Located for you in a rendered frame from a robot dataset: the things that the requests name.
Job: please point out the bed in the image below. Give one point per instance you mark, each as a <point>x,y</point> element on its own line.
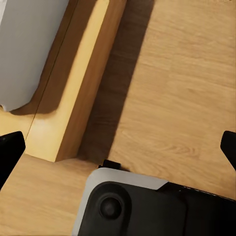
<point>53,54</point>

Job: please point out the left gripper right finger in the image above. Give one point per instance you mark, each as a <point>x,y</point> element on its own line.
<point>228,146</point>

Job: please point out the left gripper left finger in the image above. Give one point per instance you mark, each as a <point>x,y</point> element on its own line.
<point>12,146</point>

